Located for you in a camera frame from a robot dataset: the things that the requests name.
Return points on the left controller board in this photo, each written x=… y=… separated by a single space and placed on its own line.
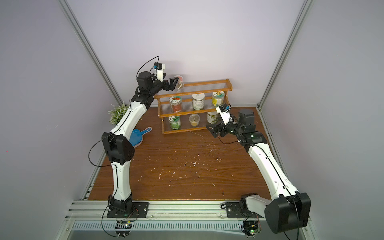
x=123 y=228

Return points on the controller board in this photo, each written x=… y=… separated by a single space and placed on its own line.
x=123 y=228
x=251 y=228

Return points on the aluminium front rail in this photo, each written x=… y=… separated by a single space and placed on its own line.
x=161 y=216

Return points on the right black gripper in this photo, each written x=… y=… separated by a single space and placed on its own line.
x=220 y=130

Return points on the white lid jar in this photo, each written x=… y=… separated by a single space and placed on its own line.
x=198 y=101

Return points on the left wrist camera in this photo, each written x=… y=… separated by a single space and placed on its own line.
x=160 y=71

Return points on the sunflower lid jar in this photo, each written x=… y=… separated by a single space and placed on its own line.
x=218 y=98

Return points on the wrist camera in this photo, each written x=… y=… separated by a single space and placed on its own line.
x=225 y=112
x=160 y=71

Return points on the small clear seed cup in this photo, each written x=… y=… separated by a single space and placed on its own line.
x=180 y=83

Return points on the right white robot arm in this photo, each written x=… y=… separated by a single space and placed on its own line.
x=287 y=209

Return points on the green label white-lid jar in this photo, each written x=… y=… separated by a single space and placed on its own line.
x=212 y=115

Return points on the small yellow seed cup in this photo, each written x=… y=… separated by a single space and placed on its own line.
x=194 y=120

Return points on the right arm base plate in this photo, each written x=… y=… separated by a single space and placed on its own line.
x=234 y=210

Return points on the blue dustpan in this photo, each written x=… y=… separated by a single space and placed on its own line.
x=137 y=136

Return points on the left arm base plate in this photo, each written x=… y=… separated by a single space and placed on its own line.
x=128 y=209

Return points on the strawberry lid jar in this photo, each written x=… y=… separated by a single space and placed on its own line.
x=176 y=104

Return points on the green leaf lid jar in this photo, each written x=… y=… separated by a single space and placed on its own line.
x=175 y=122

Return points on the right controller board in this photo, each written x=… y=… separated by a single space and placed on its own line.
x=251 y=228

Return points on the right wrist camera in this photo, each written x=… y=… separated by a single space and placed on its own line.
x=225 y=112

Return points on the potted green plant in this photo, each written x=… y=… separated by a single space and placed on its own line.
x=117 y=113

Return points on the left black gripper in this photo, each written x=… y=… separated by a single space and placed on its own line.
x=170 y=87

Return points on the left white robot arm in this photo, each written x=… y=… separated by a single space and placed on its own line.
x=117 y=144

